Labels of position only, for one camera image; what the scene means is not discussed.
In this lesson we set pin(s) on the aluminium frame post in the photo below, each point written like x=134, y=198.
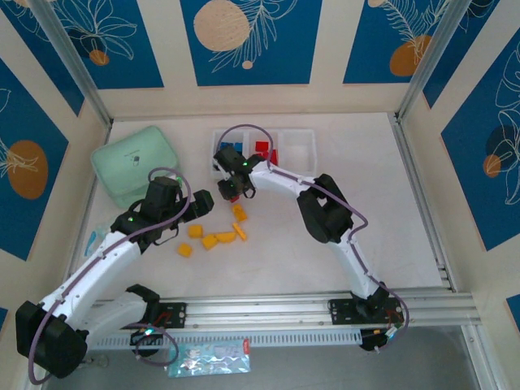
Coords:
x=73, y=61
x=432, y=61

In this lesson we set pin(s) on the curved yellow lego piece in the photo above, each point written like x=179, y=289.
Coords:
x=226, y=237

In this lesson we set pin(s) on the white compartment container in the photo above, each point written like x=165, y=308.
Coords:
x=300, y=150

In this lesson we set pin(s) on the thin yellow lego piece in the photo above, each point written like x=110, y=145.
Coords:
x=239, y=231

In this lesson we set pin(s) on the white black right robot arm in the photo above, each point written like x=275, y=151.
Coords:
x=276, y=187

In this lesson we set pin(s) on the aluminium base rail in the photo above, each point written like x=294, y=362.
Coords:
x=260, y=313

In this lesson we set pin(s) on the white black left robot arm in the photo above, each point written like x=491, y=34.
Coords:
x=97, y=270

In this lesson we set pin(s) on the clear plastic bag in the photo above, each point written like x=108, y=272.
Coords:
x=92, y=239

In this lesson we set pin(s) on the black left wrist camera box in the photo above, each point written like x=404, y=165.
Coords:
x=162, y=193

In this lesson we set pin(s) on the blue floral wall panel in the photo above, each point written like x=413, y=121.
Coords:
x=113, y=40
x=483, y=142
x=28, y=162
x=252, y=40
x=390, y=40

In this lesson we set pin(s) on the mint green zip pouch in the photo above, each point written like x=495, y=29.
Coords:
x=130, y=158

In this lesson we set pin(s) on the aluminium side rail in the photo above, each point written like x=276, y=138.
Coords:
x=91, y=195
x=416, y=187

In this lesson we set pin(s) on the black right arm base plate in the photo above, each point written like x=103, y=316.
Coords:
x=341, y=310

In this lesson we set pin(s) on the small yellow lego brick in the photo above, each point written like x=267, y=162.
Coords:
x=195, y=231
x=209, y=241
x=185, y=250

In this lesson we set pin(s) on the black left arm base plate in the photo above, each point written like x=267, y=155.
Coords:
x=174, y=315

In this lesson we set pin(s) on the blue lego brick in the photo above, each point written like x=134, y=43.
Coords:
x=237, y=147
x=227, y=146

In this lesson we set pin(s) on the colourful printed packet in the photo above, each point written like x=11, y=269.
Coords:
x=207, y=359

